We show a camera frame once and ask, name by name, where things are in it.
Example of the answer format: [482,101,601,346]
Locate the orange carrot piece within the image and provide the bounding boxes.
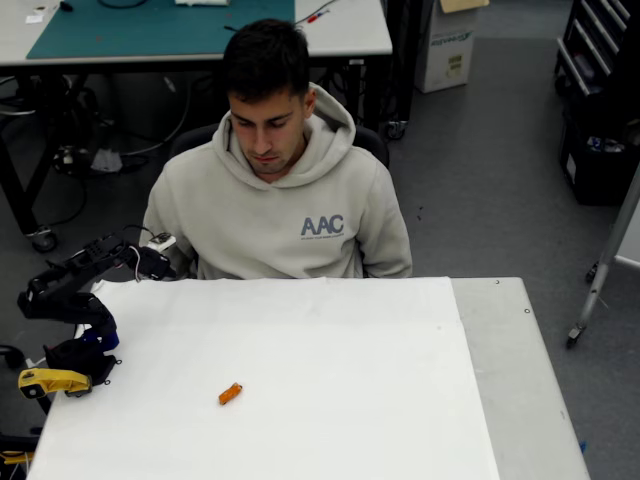
[218,381,245,407]

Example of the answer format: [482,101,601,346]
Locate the white rag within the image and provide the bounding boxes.
[89,148,124,174]

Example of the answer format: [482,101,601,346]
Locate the man in beige hoodie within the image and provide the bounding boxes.
[139,18,414,280]

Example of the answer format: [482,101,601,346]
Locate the black office chair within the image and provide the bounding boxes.
[168,123,391,174]

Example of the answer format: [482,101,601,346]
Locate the black chair armrest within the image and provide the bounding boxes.
[0,344,26,371]

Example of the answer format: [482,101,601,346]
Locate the white table cloth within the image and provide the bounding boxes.
[25,276,501,480]

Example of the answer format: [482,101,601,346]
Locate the black and yellow clamp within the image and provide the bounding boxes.
[0,432,42,466]

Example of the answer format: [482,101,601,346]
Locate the green cutting mat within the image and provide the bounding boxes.
[25,0,297,60]

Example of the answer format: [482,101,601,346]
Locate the red screwdriver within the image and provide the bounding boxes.
[294,7,334,26]

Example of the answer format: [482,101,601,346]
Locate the white workbench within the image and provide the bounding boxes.
[0,0,394,253]

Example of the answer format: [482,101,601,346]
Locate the white cardboard box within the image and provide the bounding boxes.
[413,0,476,94]

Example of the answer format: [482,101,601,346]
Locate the black storage bin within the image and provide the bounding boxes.
[558,97,640,206]

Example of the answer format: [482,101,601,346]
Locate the grey metal stand leg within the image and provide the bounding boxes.
[565,164,640,350]

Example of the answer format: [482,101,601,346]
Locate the black tool cart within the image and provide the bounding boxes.
[553,0,640,99]

